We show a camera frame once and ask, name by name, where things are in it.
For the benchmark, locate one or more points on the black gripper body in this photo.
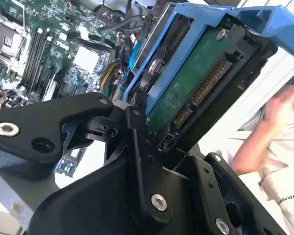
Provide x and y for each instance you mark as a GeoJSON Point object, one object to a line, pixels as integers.
{"type": "Point", "coordinates": [100, 200]}

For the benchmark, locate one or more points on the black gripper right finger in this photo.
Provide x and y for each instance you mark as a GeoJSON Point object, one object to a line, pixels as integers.
{"type": "Point", "coordinates": [210, 186]}

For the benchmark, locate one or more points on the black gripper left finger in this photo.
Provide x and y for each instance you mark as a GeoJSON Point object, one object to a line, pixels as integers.
{"type": "Point", "coordinates": [39, 117]}

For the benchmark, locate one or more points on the person bare hand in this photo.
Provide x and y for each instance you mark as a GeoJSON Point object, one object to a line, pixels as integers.
{"type": "Point", "coordinates": [286, 102]}

